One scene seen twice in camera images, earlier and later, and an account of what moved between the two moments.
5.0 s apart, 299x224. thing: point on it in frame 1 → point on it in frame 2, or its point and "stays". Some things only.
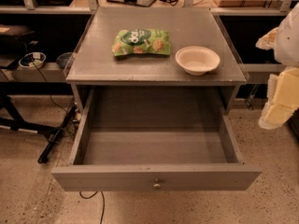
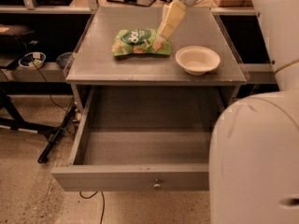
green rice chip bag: (141, 40) stays
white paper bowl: (197, 60) stays
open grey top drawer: (155, 138) stays
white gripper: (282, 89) → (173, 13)
